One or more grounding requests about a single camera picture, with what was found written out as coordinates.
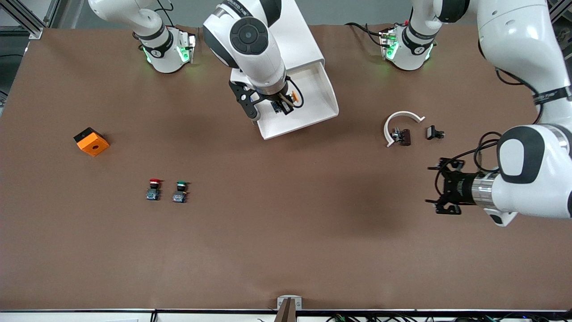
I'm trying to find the orange box with hole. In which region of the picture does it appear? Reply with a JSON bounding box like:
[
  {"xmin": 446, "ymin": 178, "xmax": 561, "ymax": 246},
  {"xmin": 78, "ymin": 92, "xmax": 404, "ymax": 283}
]
[{"xmin": 73, "ymin": 127, "xmax": 110, "ymax": 157}]

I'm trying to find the black cable bundle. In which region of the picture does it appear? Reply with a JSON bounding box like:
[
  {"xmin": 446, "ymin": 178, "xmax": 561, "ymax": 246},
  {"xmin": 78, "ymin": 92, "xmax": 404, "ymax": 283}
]
[{"xmin": 326, "ymin": 313, "xmax": 572, "ymax": 322}]

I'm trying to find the green push button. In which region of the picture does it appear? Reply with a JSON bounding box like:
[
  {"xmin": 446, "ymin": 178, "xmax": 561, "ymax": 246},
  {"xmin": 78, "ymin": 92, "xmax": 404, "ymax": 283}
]
[{"xmin": 172, "ymin": 181, "xmax": 190, "ymax": 203}]

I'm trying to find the grey metal bracket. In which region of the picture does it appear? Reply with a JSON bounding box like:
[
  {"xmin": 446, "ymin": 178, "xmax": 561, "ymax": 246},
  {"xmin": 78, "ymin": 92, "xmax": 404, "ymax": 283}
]
[{"xmin": 277, "ymin": 295, "xmax": 303, "ymax": 310}]

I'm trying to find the aluminium frame profile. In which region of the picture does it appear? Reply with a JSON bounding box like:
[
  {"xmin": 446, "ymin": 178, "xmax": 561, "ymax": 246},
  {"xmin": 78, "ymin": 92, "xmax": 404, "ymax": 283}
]
[{"xmin": 0, "ymin": 0, "xmax": 45, "ymax": 38}]

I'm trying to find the yellow push button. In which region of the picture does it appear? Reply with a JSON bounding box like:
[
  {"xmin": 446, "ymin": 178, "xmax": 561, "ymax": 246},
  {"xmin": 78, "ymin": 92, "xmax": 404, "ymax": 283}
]
[{"xmin": 272, "ymin": 91, "xmax": 299, "ymax": 116}]

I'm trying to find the dark brown terminal block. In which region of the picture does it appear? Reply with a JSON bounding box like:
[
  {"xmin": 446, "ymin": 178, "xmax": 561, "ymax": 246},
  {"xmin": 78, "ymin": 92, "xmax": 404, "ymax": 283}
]
[{"xmin": 391, "ymin": 127, "xmax": 412, "ymax": 147}]

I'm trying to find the white curved plastic arc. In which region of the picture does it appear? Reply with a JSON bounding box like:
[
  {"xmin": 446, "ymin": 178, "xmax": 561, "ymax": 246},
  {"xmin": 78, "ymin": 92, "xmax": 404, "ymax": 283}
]
[{"xmin": 383, "ymin": 110, "xmax": 425, "ymax": 148}]

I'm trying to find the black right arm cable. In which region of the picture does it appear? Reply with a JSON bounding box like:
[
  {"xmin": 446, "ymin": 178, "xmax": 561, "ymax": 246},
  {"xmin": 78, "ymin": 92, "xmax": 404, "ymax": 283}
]
[{"xmin": 286, "ymin": 77, "xmax": 305, "ymax": 109}]

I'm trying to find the black table edge strip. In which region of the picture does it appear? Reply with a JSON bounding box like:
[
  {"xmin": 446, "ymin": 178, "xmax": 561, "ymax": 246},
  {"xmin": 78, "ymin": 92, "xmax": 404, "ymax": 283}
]
[{"xmin": 0, "ymin": 308, "xmax": 572, "ymax": 313}]

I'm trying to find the brown table cover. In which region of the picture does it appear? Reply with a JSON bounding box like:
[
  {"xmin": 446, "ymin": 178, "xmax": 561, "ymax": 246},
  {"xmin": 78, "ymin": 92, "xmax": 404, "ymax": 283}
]
[{"xmin": 0, "ymin": 22, "xmax": 572, "ymax": 310}]

